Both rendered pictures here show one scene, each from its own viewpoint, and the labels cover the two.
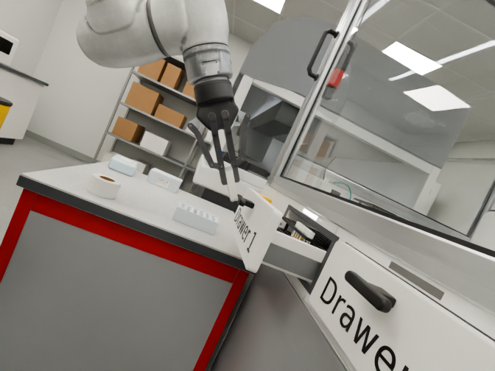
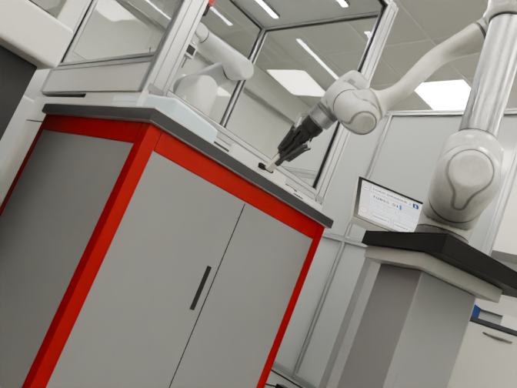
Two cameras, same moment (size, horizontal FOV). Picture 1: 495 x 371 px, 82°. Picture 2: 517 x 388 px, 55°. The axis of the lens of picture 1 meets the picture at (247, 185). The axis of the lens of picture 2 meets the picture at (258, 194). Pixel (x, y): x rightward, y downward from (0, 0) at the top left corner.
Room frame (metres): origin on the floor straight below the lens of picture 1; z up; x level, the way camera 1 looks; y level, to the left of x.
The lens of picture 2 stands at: (1.48, 1.48, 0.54)
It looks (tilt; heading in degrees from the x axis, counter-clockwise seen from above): 9 degrees up; 239
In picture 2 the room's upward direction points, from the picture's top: 22 degrees clockwise
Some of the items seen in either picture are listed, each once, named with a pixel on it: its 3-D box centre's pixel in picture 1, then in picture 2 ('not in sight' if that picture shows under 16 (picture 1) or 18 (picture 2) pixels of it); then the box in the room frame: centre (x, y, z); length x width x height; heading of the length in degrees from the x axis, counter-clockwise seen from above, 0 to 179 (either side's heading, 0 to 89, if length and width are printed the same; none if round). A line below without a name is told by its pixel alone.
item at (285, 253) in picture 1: (331, 258); not in sight; (0.64, -0.24, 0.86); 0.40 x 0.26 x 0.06; 101
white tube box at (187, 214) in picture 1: (196, 217); not in sight; (0.83, 0.10, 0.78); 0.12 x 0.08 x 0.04; 99
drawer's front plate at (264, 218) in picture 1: (250, 220); (255, 175); (0.60, -0.04, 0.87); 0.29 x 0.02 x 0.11; 11
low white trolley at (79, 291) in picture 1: (123, 297); (131, 292); (0.97, 0.23, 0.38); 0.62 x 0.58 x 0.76; 11
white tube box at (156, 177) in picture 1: (165, 180); (138, 114); (1.17, 0.32, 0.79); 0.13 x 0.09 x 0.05; 100
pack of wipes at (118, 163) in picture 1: (124, 164); (180, 121); (1.13, 0.48, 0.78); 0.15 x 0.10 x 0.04; 21
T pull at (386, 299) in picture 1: (374, 293); not in sight; (0.31, -0.18, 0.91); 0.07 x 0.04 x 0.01; 11
